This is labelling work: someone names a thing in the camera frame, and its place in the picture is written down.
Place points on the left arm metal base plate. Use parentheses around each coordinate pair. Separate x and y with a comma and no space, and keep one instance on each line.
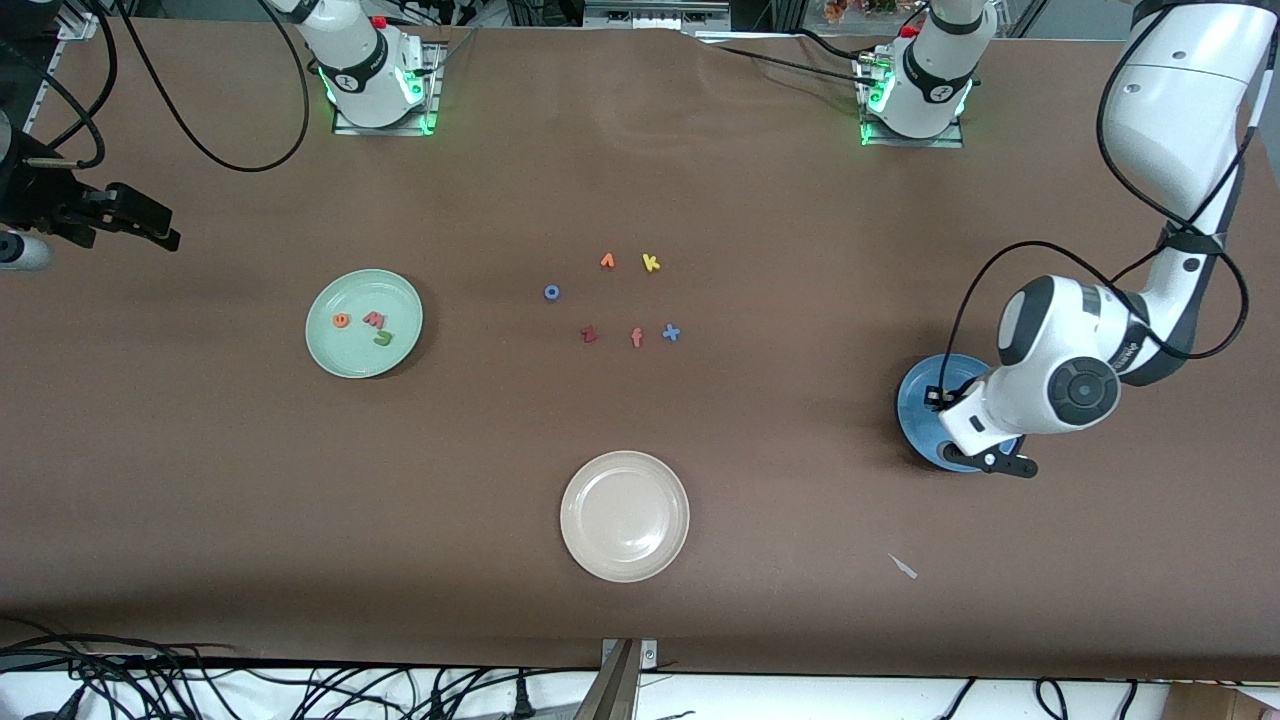
(910,143)

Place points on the brown cardboard box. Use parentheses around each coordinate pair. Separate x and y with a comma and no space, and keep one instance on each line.
(1230,705)

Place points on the grey metal box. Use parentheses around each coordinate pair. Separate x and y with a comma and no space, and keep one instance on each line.
(655,12)

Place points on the light green plastic plate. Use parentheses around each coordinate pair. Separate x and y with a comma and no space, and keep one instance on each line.
(345,350)

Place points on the blue plastic plate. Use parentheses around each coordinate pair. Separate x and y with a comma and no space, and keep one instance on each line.
(915,420)

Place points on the aluminium frame rail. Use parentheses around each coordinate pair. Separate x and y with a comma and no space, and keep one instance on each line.
(80,25)

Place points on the small grey tape scrap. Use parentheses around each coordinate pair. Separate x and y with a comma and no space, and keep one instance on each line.
(904,567)

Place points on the grey metal clamp bracket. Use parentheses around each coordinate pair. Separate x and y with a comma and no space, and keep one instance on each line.
(615,690)

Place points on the orange flower decoration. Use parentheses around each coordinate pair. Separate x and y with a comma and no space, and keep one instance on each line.
(850,10)

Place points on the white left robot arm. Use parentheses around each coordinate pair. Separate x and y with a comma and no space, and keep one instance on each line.
(1180,110)

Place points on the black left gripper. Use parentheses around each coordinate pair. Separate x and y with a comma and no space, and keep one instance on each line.
(938,397)

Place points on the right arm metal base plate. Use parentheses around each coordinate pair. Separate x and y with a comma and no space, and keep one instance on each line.
(360,131)

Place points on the beige plastic plate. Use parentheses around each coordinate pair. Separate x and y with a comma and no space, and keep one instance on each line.
(625,515)

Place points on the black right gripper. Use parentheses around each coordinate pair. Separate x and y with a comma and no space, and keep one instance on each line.
(40,200)

